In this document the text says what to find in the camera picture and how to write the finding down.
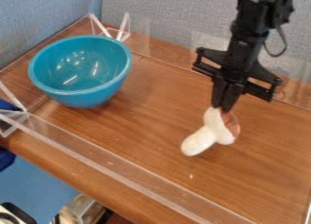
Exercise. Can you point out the blue plastic bowl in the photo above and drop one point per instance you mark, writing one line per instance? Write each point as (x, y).
(80, 70)

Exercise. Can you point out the blue cloth object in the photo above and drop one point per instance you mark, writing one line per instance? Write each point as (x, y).
(6, 156)

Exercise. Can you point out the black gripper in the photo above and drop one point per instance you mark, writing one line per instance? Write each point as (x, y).
(235, 69)

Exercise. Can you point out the white brown toy mushroom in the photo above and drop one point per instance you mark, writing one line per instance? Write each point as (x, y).
(220, 129)

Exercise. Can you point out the grey metal object below table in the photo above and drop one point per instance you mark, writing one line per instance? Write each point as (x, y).
(80, 211)

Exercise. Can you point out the black white object below table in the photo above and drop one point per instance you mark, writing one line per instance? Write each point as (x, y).
(12, 215)

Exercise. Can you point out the clear acrylic barrier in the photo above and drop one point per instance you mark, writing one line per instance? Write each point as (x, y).
(117, 151)

